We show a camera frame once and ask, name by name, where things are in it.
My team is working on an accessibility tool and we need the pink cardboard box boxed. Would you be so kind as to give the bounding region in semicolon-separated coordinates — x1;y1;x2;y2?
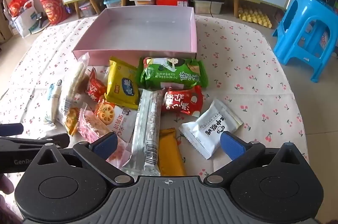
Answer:
72;7;198;66

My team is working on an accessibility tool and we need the plain orange snack packet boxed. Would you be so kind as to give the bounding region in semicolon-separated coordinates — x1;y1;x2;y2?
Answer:
158;128;187;177

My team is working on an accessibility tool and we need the red gift bag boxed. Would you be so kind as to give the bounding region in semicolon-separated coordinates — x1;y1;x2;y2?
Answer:
8;0;30;18

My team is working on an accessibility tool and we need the white blue-trim snack packet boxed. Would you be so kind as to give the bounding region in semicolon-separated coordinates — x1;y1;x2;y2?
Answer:
44;79;64;131

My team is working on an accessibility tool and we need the small red snack packet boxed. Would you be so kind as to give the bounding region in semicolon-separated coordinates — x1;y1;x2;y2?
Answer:
85;67;107;102

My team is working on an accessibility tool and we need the orange-latch clear storage bin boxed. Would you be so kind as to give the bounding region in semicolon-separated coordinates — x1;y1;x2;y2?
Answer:
131;0;157;7

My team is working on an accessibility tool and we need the red cardboard box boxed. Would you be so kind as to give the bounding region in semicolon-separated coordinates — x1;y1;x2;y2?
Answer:
156;0;194;8

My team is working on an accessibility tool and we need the white shopping bag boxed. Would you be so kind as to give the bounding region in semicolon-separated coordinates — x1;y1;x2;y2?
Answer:
11;0;40;38

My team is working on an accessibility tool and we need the wide clear storage bin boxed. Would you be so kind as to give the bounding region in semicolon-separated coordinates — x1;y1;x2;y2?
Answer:
194;0;222;15

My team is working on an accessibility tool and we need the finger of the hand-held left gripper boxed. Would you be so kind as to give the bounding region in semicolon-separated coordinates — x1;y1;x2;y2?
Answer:
0;133;70;152
0;124;24;135

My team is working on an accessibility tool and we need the green snack packet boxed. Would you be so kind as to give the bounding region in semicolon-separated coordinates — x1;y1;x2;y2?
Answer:
136;57;209;91

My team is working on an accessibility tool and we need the small clear storage bin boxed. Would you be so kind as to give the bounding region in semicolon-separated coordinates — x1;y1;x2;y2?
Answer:
79;0;93;17

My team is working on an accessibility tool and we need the yellow egg tray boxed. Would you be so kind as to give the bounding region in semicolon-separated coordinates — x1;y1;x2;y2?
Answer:
238;7;273;28

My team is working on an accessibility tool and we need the white round floor stand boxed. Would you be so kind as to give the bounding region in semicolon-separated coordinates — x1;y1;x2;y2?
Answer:
30;12;50;34

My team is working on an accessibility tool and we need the white black-print snack packet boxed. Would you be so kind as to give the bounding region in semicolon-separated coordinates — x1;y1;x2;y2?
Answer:
179;98;244;160

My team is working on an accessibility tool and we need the large red snack packet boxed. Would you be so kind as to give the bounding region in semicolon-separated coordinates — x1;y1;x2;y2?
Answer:
161;86;204;117

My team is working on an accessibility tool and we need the person's left hand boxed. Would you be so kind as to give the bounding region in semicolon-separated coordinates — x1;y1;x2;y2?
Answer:
0;175;14;195

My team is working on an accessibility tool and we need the pink clear snack packet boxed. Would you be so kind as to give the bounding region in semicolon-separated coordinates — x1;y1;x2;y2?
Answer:
79;102;132;164

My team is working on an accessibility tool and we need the orange white cracker packet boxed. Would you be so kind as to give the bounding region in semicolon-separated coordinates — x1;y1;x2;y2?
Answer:
94;96;138;144

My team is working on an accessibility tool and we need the blue plastic stool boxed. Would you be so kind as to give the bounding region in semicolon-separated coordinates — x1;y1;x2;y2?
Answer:
272;0;338;83

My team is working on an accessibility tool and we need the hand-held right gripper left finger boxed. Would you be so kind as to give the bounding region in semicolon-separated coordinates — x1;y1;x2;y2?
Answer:
26;131;135;187

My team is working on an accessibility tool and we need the long silver snack packet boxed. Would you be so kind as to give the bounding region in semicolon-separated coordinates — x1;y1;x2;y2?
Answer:
121;89;165;177

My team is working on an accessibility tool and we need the yellow snack packet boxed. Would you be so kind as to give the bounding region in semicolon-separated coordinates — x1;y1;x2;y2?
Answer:
105;56;140;110

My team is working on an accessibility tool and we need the person's left forearm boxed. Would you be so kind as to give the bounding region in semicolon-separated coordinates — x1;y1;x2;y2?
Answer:
0;198;23;224

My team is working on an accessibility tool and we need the long clear cracker packet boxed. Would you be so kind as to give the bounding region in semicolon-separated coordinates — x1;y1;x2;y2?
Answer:
57;53;90;137

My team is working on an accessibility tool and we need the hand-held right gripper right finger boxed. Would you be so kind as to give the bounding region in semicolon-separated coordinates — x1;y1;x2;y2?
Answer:
203;131;308;185

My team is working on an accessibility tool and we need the red face-print bag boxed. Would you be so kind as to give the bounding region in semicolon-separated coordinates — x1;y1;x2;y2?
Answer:
39;0;70;26

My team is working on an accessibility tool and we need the blue-lid clear storage bin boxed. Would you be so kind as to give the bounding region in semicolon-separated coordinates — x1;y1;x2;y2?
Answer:
104;0;122;9

